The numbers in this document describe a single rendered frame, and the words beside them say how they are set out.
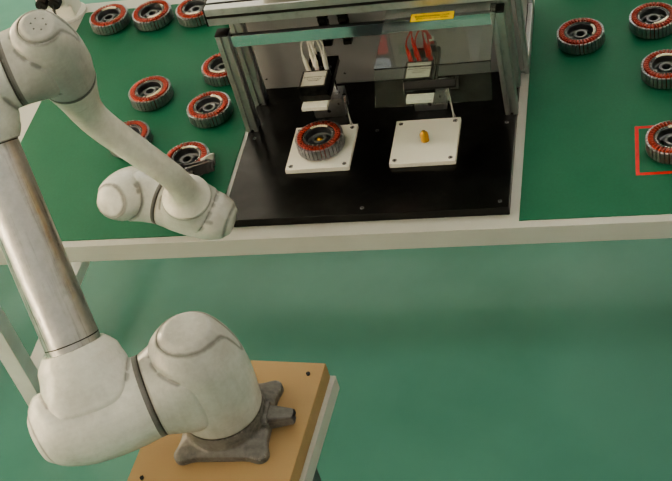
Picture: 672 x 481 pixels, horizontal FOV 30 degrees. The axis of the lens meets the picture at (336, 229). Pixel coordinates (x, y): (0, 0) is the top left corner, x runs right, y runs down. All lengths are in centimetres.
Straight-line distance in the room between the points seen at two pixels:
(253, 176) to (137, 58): 69
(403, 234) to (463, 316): 85
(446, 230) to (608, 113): 48
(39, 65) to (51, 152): 107
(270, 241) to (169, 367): 67
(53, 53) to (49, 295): 41
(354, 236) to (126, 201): 49
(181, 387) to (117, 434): 14
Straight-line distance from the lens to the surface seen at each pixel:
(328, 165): 284
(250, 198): 284
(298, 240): 274
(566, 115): 289
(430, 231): 267
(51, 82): 221
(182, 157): 301
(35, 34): 216
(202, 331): 217
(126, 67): 343
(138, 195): 264
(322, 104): 285
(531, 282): 356
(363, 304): 360
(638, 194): 268
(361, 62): 304
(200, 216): 259
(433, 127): 287
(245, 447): 231
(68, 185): 311
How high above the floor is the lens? 258
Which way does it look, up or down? 42 degrees down
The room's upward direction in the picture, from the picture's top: 16 degrees counter-clockwise
